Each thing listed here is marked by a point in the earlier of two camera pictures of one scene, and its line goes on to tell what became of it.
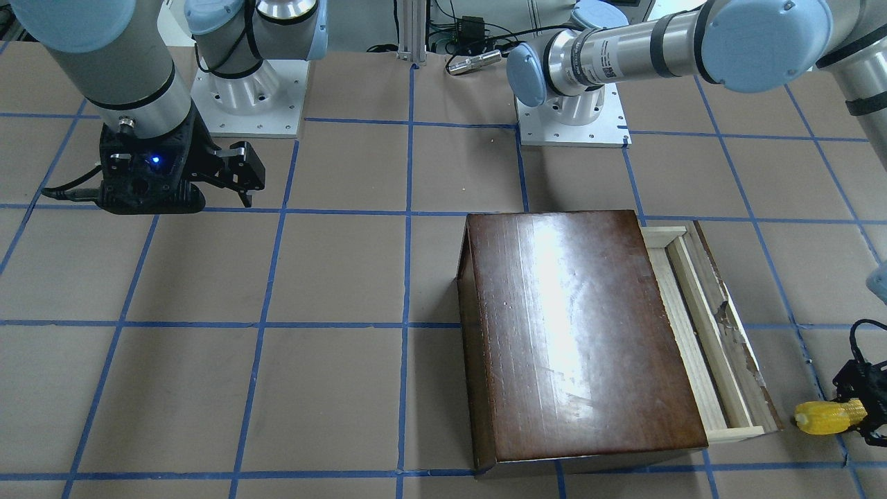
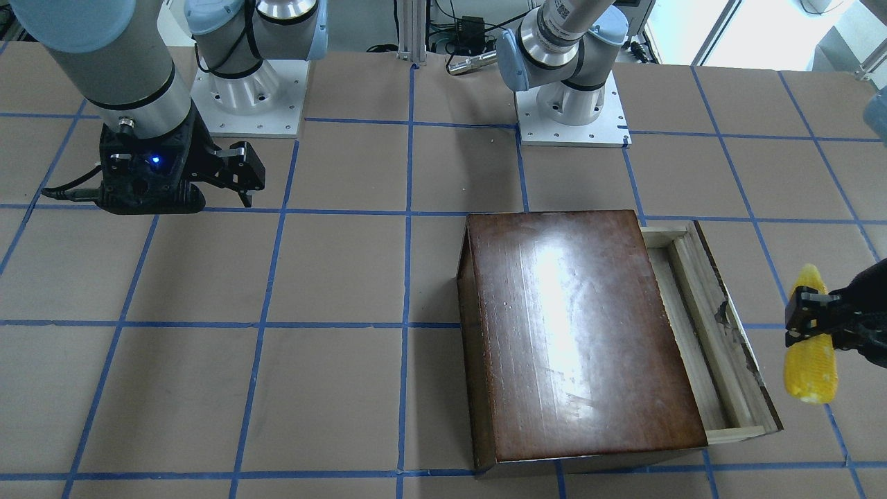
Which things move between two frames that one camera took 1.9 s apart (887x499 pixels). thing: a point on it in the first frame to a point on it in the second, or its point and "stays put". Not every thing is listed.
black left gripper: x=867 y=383 to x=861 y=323
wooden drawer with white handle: x=728 y=383 stays put
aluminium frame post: x=411 y=30 stays put
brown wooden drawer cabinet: x=570 y=357 stays put
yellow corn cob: x=822 y=417 to x=811 y=364
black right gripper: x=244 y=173 stays put
